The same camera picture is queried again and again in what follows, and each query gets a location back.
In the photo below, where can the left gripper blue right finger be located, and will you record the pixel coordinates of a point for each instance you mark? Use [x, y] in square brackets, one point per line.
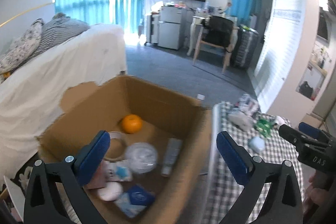
[236, 158]

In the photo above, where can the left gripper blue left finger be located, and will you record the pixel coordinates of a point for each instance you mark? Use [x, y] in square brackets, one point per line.
[89, 157]

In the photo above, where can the light blue soap case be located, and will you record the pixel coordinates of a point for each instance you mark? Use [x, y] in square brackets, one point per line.
[256, 144]

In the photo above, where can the beige tape roll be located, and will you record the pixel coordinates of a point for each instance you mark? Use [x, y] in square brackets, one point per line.
[117, 148]

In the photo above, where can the white round gadget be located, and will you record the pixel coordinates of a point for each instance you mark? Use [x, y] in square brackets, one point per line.
[111, 192]

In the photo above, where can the green snack bag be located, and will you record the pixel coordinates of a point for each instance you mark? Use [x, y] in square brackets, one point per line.
[264, 127]

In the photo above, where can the tissue pack white navy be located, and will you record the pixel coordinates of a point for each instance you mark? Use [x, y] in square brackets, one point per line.
[243, 112]

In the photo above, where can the white thermos bottle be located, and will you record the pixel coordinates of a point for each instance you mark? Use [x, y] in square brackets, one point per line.
[278, 122]

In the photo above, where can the orange fruit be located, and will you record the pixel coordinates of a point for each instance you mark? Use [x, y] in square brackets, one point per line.
[131, 124]

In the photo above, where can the blue tissue packet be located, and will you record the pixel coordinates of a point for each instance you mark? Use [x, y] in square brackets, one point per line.
[134, 201]

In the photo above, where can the white cream tube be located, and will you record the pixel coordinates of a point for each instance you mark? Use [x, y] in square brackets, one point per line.
[171, 154]

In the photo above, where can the right human hand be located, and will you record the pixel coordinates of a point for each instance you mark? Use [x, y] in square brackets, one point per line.
[314, 196]

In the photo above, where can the checkered tablecloth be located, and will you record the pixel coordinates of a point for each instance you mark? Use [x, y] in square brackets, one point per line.
[274, 193]

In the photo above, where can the cardboard box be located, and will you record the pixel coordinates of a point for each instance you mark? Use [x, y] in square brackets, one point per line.
[88, 109]

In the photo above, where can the bed with white sheet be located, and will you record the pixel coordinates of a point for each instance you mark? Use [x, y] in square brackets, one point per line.
[30, 98]

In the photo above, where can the grey suitcase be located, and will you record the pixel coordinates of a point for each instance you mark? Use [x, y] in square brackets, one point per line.
[244, 48]

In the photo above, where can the floral pillow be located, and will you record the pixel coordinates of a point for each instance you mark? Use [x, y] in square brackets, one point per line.
[22, 47]

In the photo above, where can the wooden chair black backpack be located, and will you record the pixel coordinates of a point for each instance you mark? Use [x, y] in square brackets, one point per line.
[217, 32]

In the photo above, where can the striped grey pillow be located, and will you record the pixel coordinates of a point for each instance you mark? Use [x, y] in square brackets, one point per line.
[57, 31]

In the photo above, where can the small white fridge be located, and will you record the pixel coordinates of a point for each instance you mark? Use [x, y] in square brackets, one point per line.
[172, 24]

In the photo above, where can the round white mirror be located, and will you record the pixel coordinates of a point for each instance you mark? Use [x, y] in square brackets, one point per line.
[219, 6]

